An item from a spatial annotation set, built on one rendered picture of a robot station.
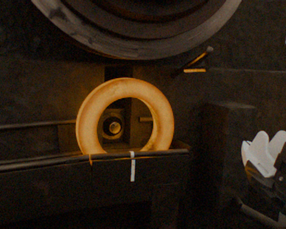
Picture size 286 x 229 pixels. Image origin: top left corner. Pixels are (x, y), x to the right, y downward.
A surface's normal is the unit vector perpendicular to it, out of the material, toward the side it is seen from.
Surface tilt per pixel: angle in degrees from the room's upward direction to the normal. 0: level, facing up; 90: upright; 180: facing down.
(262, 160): 89
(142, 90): 90
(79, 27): 90
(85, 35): 90
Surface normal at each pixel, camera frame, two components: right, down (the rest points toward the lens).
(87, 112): 0.35, 0.18
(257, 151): -0.95, -0.02
